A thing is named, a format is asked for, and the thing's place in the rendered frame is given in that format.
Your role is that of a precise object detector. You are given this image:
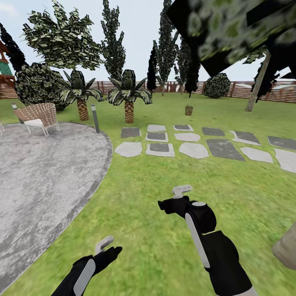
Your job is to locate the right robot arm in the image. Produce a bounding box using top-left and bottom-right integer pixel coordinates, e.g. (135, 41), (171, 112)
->
(158, 184), (259, 296)

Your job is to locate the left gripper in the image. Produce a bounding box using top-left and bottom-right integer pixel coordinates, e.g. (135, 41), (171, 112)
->
(97, 247), (122, 271)

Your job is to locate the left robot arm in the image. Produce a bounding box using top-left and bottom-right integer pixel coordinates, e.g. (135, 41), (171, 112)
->
(51, 236), (122, 296)

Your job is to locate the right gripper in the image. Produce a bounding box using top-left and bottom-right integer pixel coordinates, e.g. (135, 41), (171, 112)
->
(158, 195), (190, 215)

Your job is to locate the wicker basket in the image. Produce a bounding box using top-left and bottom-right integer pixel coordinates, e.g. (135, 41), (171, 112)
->
(185, 106), (194, 116)

